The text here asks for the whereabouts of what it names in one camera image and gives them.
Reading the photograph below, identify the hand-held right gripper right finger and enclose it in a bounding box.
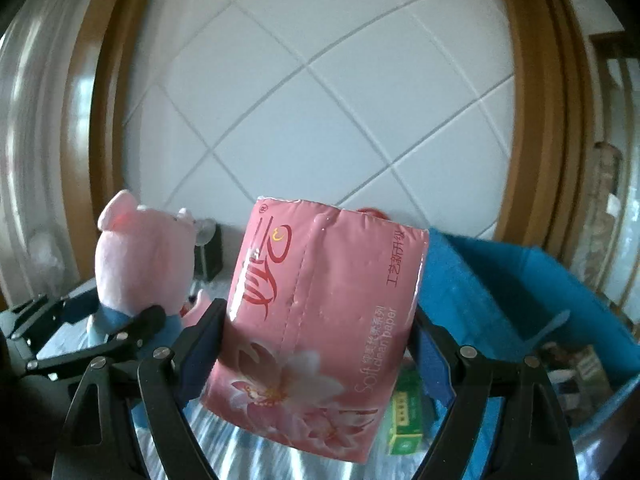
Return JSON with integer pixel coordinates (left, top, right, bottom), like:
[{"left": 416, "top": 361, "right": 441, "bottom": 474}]
[{"left": 407, "top": 310, "right": 576, "bottom": 480}]

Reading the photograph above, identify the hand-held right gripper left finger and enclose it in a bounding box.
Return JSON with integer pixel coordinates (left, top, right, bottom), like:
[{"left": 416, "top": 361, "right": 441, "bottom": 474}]
[{"left": 50, "top": 297, "right": 228, "bottom": 480}]

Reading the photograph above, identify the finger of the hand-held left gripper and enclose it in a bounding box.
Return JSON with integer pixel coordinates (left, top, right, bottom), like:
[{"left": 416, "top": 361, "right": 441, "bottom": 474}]
[
  {"left": 25, "top": 305, "right": 167, "bottom": 386},
  {"left": 10, "top": 287, "right": 101, "bottom": 341}
]

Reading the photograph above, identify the pig plush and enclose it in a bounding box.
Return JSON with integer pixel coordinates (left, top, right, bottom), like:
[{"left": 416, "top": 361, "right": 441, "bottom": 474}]
[{"left": 85, "top": 189, "right": 218, "bottom": 346}]

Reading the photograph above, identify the blue plastic crate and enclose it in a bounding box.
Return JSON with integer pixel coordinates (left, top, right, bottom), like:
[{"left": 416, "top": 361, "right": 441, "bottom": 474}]
[{"left": 420, "top": 227, "right": 640, "bottom": 441}]

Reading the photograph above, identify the pink tissue pack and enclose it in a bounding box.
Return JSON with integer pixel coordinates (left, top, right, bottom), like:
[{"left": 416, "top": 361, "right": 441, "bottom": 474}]
[{"left": 200, "top": 196, "right": 431, "bottom": 463}]

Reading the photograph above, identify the green cardboard box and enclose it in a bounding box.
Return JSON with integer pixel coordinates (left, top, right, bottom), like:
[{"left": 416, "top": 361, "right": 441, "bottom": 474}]
[{"left": 387, "top": 367, "right": 436, "bottom": 456}]

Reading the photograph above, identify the dark green gift box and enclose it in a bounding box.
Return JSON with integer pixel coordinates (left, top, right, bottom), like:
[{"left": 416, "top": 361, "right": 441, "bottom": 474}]
[{"left": 195, "top": 220, "right": 223, "bottom": 281}]

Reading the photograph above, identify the light blue bed sheet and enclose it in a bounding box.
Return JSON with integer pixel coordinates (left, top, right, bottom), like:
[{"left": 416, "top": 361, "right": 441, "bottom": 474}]
[{"left": 10, "top": 275, "right": 441, "bottom": 480}]

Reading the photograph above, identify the sheer white curtain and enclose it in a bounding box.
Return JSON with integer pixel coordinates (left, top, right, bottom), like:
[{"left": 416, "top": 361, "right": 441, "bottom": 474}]
[{"left": 0, "top": 0, "right": 96, "bottom": 306}]

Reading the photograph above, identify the rolled patterned carpet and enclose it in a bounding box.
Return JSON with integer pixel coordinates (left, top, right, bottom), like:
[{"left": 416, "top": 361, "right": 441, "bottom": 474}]
[{"left": 582, "top": 142, "right": 626, "bottom": 291}]

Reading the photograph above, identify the glass door wardrobe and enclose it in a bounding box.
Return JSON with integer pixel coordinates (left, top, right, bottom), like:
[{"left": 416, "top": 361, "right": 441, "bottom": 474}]
[{"left": 590, "top": 30, "right": 640, "bottom": 311}]

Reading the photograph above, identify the wooden headboard frame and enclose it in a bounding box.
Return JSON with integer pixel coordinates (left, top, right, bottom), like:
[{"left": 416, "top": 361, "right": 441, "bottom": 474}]
[{"left": 57, "top": 0, "right": 596, "bottom": 291}]

